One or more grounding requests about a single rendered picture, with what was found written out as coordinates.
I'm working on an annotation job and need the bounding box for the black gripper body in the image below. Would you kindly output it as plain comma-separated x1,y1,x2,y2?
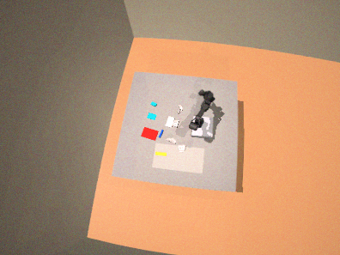
198,89,215,102

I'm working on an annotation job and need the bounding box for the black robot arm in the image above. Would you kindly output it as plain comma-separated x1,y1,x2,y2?
189,90,214,131

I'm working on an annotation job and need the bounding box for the cyan flat square plate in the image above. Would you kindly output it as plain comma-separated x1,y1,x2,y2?
147,113,156,120

